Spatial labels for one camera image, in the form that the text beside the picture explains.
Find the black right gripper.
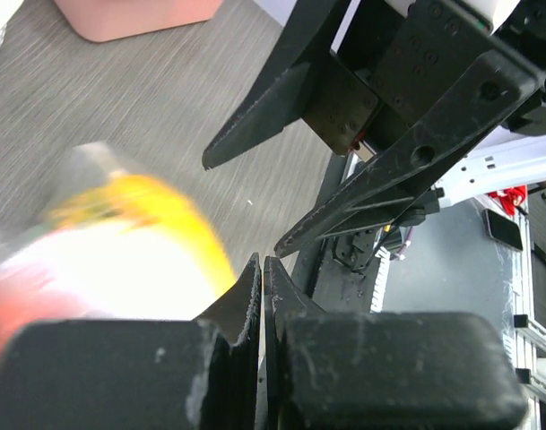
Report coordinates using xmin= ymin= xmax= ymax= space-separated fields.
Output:
xmin=274 ymin=1 xmax=546 ymax=258

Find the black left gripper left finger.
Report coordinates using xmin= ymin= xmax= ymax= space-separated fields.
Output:
xmin=0 ymin=254 xmax=260 ymax=429

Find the white slotted cable duct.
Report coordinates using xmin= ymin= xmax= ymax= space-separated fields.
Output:
xmin=370 ymin=247 xmax=390 ymax=313

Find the yellow fake banana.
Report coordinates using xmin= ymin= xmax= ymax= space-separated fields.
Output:
xmin=46 ymin=169 xmax=236 ymax=301

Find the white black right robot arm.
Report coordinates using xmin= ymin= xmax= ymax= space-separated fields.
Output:
xmin=202 ymin=1 xmax=546 ymax=257

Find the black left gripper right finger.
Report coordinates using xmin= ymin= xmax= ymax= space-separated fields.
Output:
xmin=264 ymin=257 xmax=528 ymax=429

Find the black smartphone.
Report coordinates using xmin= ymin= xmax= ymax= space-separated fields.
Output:
xmin=482 ymin=209 xmax=524 ymax=252

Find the pink divided organizer tray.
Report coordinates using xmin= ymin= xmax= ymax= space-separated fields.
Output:
xmin=55 ymin=0 xmax=222 ymax=43

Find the clear zip top bag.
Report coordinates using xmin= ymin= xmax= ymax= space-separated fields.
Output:
xmin=0 ymin=142 xmax=219 ymax=355

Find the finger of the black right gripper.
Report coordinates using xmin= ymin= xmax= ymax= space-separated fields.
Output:
xmin=202 ymin=0 xmax=344 ymax=170

